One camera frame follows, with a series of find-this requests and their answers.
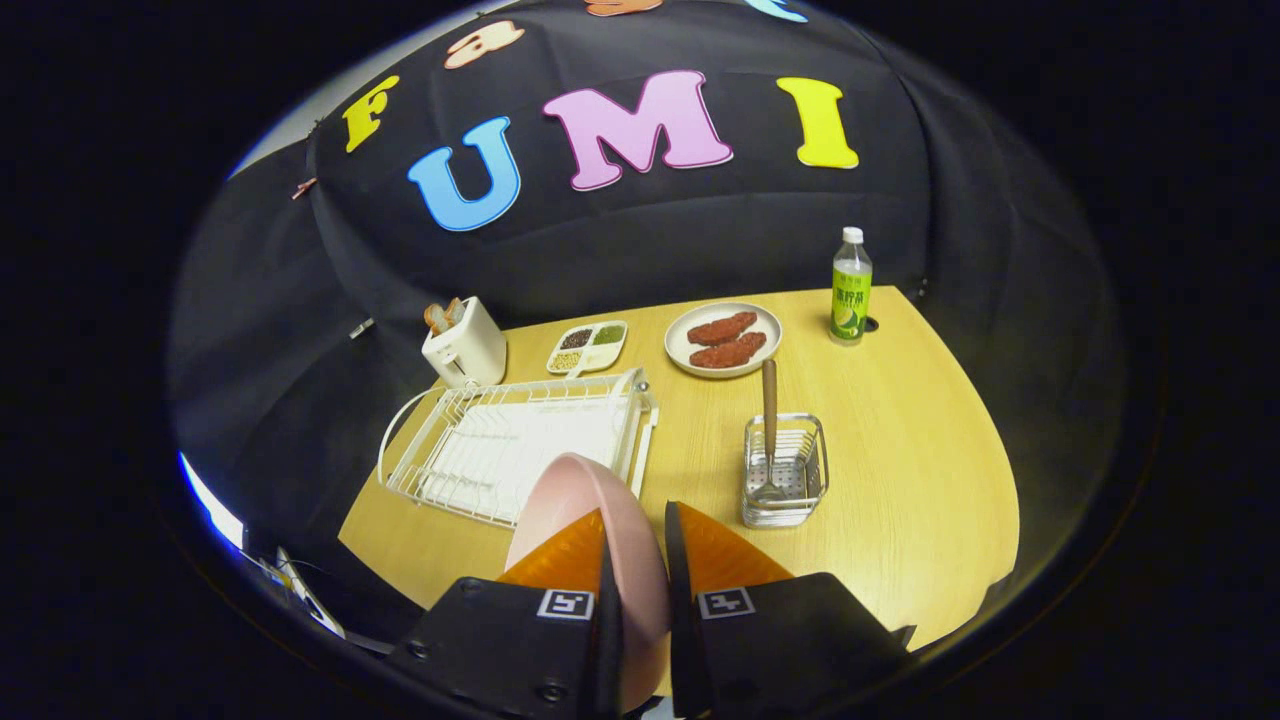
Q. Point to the brown meat piece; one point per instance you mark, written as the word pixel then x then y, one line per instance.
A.
pixel 722 328
pixel 728 352

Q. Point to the small white tag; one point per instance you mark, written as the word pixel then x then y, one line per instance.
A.
pixel 361 328

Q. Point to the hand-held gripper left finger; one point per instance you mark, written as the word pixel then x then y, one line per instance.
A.
pixel 500 640

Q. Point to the pink plate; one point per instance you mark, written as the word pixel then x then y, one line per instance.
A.
pixel 580 500

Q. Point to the green label drink bottle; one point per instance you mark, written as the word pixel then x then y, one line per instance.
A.
pixel 851 300

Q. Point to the toast slices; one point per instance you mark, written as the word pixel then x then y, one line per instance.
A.
pixel 442 315

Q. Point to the black backdrop cloth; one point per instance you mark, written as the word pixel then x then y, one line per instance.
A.
pixel 650 240

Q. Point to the white toaster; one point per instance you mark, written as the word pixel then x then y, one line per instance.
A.
pixel 470 350

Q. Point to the metal mesh basket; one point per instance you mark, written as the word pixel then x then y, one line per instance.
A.
pixel 812 470

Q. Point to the white divided seasoning dish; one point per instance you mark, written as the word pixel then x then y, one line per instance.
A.
pixel 590 357

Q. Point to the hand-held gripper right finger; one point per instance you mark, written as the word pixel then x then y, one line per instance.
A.
pixel 780 640

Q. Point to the white plate with meat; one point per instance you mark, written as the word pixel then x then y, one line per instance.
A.
pixel 680 342

